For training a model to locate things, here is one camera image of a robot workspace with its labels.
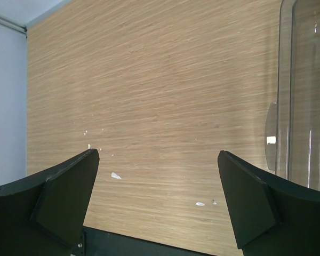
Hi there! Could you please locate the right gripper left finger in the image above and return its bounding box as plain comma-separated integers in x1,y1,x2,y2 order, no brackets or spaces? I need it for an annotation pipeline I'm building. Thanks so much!
0,149,100,255

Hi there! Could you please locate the clear plastic bin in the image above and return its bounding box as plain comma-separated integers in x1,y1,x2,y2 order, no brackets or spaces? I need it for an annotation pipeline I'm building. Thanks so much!
264,1,320,191

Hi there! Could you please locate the aluminium frame rail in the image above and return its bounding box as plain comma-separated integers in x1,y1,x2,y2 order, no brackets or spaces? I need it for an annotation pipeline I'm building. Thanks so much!
0,14,27,35

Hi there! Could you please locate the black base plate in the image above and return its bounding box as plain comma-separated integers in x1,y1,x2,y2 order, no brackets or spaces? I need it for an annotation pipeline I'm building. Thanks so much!
71,226,204,256

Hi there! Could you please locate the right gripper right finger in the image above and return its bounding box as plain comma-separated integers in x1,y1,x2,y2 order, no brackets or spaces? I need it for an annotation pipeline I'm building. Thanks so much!
218,150,320,256

